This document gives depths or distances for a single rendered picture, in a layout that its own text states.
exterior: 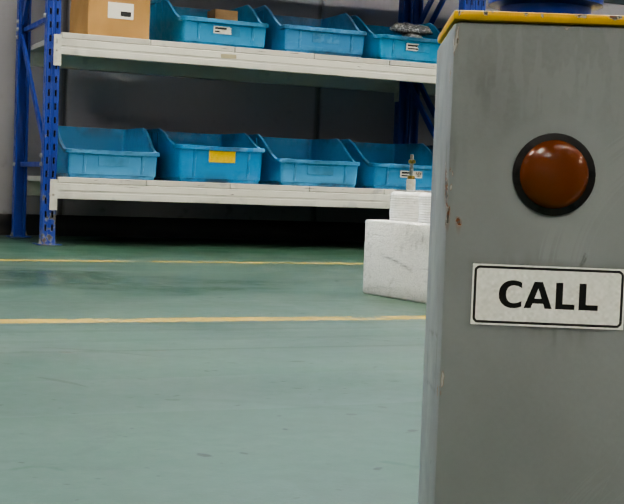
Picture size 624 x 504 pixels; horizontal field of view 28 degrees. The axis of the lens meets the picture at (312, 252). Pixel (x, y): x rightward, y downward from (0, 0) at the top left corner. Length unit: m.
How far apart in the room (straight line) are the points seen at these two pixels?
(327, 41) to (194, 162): 0.75
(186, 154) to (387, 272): 2.08
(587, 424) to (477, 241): 0.07
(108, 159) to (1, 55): 0.88
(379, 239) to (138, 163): 2.05
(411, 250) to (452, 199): 2.47
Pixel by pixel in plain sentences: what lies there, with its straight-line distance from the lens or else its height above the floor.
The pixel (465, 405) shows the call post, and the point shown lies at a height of 0.18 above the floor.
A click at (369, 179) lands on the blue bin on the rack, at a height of 0.29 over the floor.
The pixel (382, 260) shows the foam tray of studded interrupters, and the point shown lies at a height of 0.09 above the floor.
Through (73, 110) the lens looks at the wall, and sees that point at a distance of 5.56.
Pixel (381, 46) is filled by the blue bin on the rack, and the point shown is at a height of 0.85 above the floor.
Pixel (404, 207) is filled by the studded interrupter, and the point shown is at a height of 0.21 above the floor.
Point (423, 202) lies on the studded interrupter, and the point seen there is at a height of 0.23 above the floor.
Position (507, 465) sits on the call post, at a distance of 0.43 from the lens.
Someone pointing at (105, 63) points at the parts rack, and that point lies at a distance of 5.42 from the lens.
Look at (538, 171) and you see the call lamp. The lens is 0.41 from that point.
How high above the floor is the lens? 0.26
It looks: 3 degrees down
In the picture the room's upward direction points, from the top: 2 degrees clockwise
